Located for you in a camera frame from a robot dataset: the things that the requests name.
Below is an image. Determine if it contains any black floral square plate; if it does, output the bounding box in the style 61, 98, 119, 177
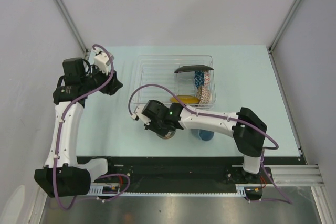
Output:
174, 65, 214, 73

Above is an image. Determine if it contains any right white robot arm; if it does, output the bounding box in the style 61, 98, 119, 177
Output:
134, 100, 267, 183

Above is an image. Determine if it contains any slotted cable duct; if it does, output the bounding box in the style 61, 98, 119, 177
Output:
88, 184, 247, 196

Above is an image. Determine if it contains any brown white patterned bowl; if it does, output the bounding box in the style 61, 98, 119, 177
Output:
196, 85, 212, 104

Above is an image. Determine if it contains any red black mug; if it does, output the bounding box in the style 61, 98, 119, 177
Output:
157, 131, 176, 140

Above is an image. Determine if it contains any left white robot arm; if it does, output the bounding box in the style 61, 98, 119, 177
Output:
34, 54, 123, 198

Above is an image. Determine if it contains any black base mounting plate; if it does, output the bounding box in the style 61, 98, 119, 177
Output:
76, 155, 274, 185

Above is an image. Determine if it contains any light blue cup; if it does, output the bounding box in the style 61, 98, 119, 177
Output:
191, 129, 215, 142

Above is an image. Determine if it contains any aluminium frame rail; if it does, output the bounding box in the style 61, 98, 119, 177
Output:
267, 165, 324, 187

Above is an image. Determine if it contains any clear plastic dish rack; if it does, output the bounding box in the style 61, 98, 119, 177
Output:
132, 55, 216, 109

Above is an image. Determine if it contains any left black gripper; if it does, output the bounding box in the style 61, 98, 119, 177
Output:
81, 63, 122, 95

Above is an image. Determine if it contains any yellow round patterned plate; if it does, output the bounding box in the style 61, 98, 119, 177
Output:
170, 95, 200, 104

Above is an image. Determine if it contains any blue white patterned bowl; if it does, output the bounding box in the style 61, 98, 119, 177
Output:
194, 70, 211, 88

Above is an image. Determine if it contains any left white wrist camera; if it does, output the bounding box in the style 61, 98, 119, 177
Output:
93, 46, 114, 75

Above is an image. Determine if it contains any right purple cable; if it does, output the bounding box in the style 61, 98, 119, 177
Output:
128, 84, 292, 205

